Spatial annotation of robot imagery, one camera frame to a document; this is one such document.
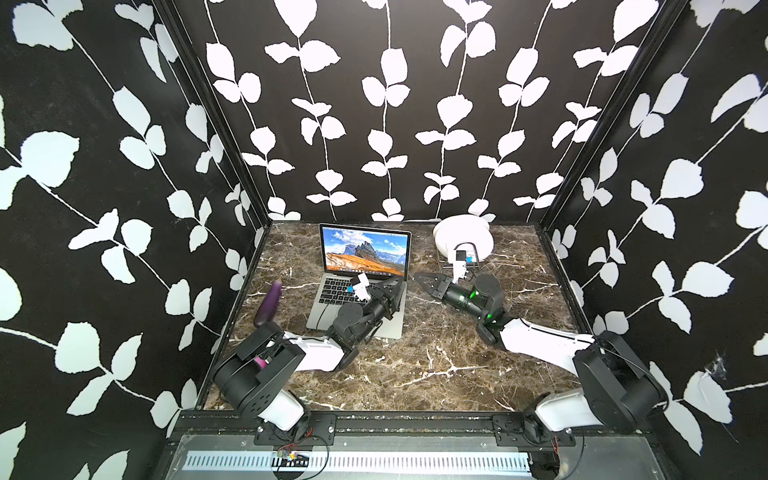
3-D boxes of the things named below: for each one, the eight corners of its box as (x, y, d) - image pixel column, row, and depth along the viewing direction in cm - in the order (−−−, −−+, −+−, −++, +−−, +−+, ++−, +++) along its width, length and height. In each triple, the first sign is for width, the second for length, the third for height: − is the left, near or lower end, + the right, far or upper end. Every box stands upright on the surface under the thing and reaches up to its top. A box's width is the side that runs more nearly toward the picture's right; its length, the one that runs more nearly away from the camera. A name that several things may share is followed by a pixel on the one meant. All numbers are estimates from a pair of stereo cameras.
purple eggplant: (257, 326, 94) (253, 321, 91) (270, 285, 104) (267, 279, 101) (270, 326, 94) (267, 321, 91) (282, 285, 104) (279, 279, 101)
